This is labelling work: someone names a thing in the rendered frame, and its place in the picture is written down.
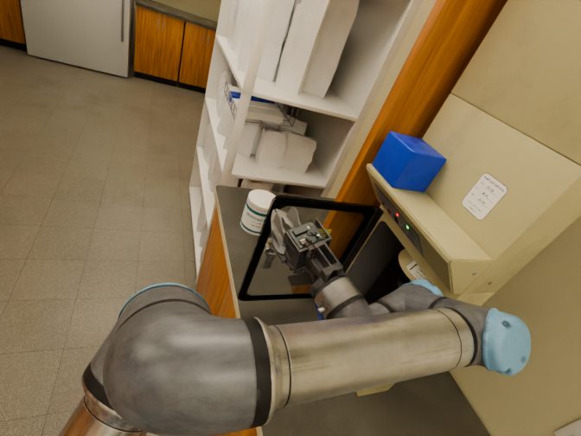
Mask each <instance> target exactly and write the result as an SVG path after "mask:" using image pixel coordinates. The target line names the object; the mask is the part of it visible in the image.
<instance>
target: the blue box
mask: <svg viewBox="0 0 581 436"><path fill-rule="evenodd" d="M383 142H384V143H383V145H382V146H381V147H380V150H379V152H378V154H377V155H376V157H375V159H374V161H373V163H372V166H373V167H374V168H375V169H376V170H377V171H378V172H379V173H380V174H381V175H382V176H383V178H384V179H385V180H386V181H387V182H388V183H389V184H390V186H391V187H393V188H396V189H407V190H413V191H419V192H425V191H426V189H427V188H428V187H429V185H430V184H431V182H432V180H433V179H434V178H435V176H436V175H437V173H438V172H439V171H440V170H441V168H442V167H443V165H444V163H445V162H446V160H447V159H446V158H445V157H443V156H442V155H441V154H440V153H438V152H437V151H436V150H434V149H433V148H432V147H431V146H429V145H428V144H427V143H426V142H425V141H424V140H423V139H422V138H415V137H412V136H408V135H405V134H401V133H397V132H394V131H390V132H389V133H388V135H387V137H386V139H385V141H383Z"/></svg>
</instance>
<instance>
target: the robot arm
mask: <svg viewBox="0 0 581 436"><path fill-rule="evenodd" d="M283 224H284V227H285V228H287V229H289V230H286V231H284V227H283ZM319 226H320V227H321V228H322V230H323V231H324V232H325V234H326V237H324V236H323V234H322V233H321V231H320V230H319V229H318V228H319ZM271 237H272V245H273V250H274V252H275V254H276V255H277V256H278V257H279V258H280V259H281V262H282V263H286V265H287V266H288V267H289V268H290V271H294V273H293V274H291V275H289V276H288V280H289V281H290V285H291V286H295V285H312V287H311V288H310V294H311V296H312V297H313V299H314V300H315V303H316V305H317V307H318V310H317V311H318V313H319V314H323V316H324V317H325V319H326V320H320V321H312V322H303V323H295V324H280V325H272V326H267V325H266V324H265V323H263V322H262V321H261V320H260V319H259V318H258V317H243V318H226V317H217V316H214V315H212V313H211V311H210V309H209V307H208V304H207V302H206V301H205V299H204V298H203V297H202V296H201V295H200V294H199V293H197V292H195V291H194V290H192V289H190V288H188V287H186V286H185V285H181V284H177V283H159V284H154V285H150V286H148V287H146V288H144V289H143V290H141V291H140V292H137V293H136V294H135V295H133V296H132V297H131V298H130V299H129V300H128V301H127V302H126V303H125V304H124V306H123V308H122V309H121V311H120V313H119V315H118V321H117V322H116V324H115V325H114V327H113V328H112V330H111V332H110V333H109V335H108V336H107V338H106V339H105V341H104V342H103V343H102V345H101V346H100V348H99V350H98V351H97V353H96V354H95V356H94V357H93V359H92V360H91V361H90V363H89V364H88V366H87V367H86V369H85V371H84V373H83V374H82V376H81V382H82V387H83V389H84V392H85V395H84V396H83V398H82V399H81V401H80V403H79V405H78V406H77V407H76V408H75V410H74V411H73V413H72V415H71V416H70V418H69V419H68V421H67V423H66V424H65V426H64V427H63V428H62V429H61V431H60V433H59V434H58V436H145V434H146V433H153V434H157V435H162V436H210V435H219V434H226V433H235V432H239V431H243V430H246V429H250V428H254V427H258V426H264V425H266V424H268V423H269V421H270V420H271V417H272V416H273V415H274V413H275V411H276V410H277V409H279V408H282V407H289V406H294V405H297V404H302V403H305V402H310V401H317V400H321V399H325V398H329V397H333V396H337V395H341V394H348V393H352V392H356V391H361V390H364V389H369V388H376V387H379V386H384V385H387V384H392V383H395V382H402V381H407V380H411V379H415V378H419V377H423V376H427V375H434V374H438V373H442V372H446V371H450V370H454V369H461V368H464V367H469V366H473V365H480V366H483V367H485V368H486V370H488V371H494V372H497V373H500V374H502V375H516V374H517V373H519V372H520V371H522V369H523V368H524V367H525V366H526V364H527V361H528V358H529V356H530V352H531V336H530V332H529V330H528V328H527V326H526V324H525V323H524V322H523V321H522V320H521V319H520V318H518V317H516V316H514V315H511V314H507V313H505V312H502V311H498V310H497V309H496V308H491V309H489V308H486V307H482V306H480V305H473V304H470V303H466V302H463V301H459V300H455V299H453V298H447V297H444V295H443V294H442V293H441V291H440V290H439V289H438V288H437V287H436V286H435V285H432V284H431V282H430V281H428V280H425V279H416V280H413V281H412V282H410V283H406V284H403V285H402V286H400V287H399V288H398V289H397V290H395V291H393V292H391V293H389V294H387V295H386V296H384V297H383V298H380V299H378V300H377V301H375V302H373V303H372V304H370V305H369V304H368V303H367V301H366V300H365V299H364V298H363V297H362V295H361V293H360V292H359V291H358V289H357V288H356V287H355V285H354V283H353V282H352V281H351V279H350V278H349V277H347V276H346V275H345V273H344V272H343V271H342V270H343V266H342V264H341V263H340V262H339V260H338V259H337V258H336V257H335V255H334V254H333V253H332V251H331V250H330V249H329V246H330V243H331V241H332V237H331V236H330V235H329V233H328V232H327V230H326V229H325V228H324V227H323V225H322V224H321V222H319V220H318V219H316V221H315V223H314V222H313V221H309V222H307V223H304V224H303V225H302V224H301V223H300V221H299V218H298V212H297V210H296V209H295V208H294V207H291V208H290V211H289V212H288V214H287V213H285V212H284V211H282V210H279V209H273V210H272V213H271Z"/></svg>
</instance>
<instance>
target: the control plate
mask: <svg viewBox="0 0 581 436"><path fill-rule="evenodd" d="M374 185H375V188H376V190H377V193H378V196H379V199H380V203H381V205H382V206H383V207H384V209H385V210H386V211H387V209H389V210H390V212H391V214H389V213H388V211H387V213H388V214H389V215H390V216H391V217H392V218H393V219H394V217H393V215H395V217H396V218H397V220H398V223H399V224H398V223H397V222H396V221H395V220H394V221H395V222H396V223H397V224H398V226H399V227H401V225H402V227H403V228H401V230H402V231H403V232H404V234H405V235H406V232H407V233H408V234H409V235H406V236H407V238H408V239H409V240H410V241H411V242H412V240H414V241H415V243H414V242H413V243H412V244H413V245H414V246H415V247H416V248H417V250H418V251H419V252H420V254H421V255H422V256H423V257H424V255H423V252H422V247H421V244H420V240H419V236H418V234H417V233H416V232H415V231H414V230H413V228H412V227H411V226H410V225H409V223H408V222H407V221H406V220H405V218H404V217H403V216H402V215H401V214H400V212H399V211H398V210H397V209H396V208H395V207H394V206H393V205H392V203H391V202H390V201H389V200H388V199H387V197H386V196H385V195H384V194H383V192H382V191H381V190H380V189H379V187H378V186H377V185H376V184H374ZM382 202H384V204H385V205H383V203H382ZM396 213H397V214H398V215H399V216H397V214H396ZM406 225H407V226H408V227H409V229H408V228H407V227H406Z"/></svg>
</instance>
